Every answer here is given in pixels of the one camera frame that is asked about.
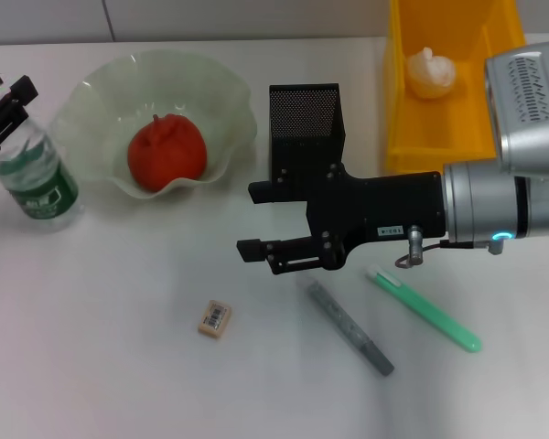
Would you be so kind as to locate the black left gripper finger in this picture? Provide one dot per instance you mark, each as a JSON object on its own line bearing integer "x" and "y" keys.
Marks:
{"x": 20, "y": 91}

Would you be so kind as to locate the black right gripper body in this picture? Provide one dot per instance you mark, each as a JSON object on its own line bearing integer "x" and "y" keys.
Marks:
{"x": 375, "y": 206}

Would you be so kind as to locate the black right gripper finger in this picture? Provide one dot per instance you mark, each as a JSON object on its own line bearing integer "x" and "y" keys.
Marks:
{"x": 274, "y": 192}
{"x": 251, "y": 250}

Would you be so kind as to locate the beige eraser with barcode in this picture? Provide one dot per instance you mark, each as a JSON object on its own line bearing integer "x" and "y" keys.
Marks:
{"x": 214, "y": 319}

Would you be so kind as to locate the clear bottle with green label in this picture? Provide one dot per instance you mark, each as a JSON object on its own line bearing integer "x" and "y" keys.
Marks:
{"x": 36, "y": 183}

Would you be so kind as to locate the mint green pen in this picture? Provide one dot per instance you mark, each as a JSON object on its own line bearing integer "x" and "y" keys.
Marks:
{"x": 421, "y": 311}

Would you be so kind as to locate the grey marker pen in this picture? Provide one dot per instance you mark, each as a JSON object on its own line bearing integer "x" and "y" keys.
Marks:
{"x": 343, "y": 320}

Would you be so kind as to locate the white paper ball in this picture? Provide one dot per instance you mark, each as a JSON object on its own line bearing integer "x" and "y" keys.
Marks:
{"x": 432, "y": 73}

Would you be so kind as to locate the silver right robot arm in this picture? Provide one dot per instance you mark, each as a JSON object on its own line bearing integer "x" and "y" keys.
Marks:
{"x": 485, "y": 206}

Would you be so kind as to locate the black mesh pen holder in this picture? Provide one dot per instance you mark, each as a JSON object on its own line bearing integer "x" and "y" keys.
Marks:
{"x": 306, "y": 123}

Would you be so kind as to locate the wavy green glass fruit plate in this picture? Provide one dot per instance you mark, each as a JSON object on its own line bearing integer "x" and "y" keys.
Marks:
{"x": 96, "y": 114}

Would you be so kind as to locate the yellow plastic bin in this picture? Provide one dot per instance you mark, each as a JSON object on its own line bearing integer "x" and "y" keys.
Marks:
{"x": 439, "y": 137}

